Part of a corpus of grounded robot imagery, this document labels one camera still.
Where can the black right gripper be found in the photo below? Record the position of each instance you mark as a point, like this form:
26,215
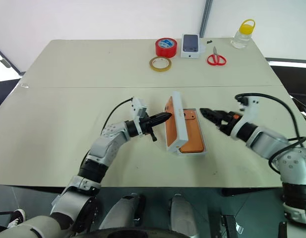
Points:
229,124

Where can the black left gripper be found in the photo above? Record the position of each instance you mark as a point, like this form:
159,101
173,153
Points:
147,124

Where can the white phone box lid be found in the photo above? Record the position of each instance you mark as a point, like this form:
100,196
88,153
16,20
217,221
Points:
178,121

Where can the orange smartphone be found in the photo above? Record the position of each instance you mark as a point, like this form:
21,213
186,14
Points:
193,134

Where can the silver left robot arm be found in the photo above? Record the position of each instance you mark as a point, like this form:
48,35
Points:
103,146

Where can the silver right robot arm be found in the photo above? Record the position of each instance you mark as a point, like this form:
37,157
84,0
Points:
269,141

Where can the dark rounded robot base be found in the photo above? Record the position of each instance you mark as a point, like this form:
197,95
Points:
138,233

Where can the phone box with blue print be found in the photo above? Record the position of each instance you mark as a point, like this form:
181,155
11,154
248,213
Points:
190,45

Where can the clear yellowish tape roll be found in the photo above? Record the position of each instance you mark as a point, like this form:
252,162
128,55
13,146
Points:
154,66

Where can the red tape roll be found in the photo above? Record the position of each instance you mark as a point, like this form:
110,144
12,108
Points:
165,48

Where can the clear jar with yellow lid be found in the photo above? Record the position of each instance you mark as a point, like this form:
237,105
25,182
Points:
242,37

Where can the grey vertical pole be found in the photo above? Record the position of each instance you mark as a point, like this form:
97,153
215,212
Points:
206,17

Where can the grey robot leg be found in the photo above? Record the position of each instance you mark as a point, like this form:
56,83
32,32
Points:
182,215
123,212

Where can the clear tape scrap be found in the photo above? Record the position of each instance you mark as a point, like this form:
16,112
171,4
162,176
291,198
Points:
25,86

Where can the black and white sneaker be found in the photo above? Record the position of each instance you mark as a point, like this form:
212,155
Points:
18,218

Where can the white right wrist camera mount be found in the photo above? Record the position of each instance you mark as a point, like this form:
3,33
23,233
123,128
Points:
252,109

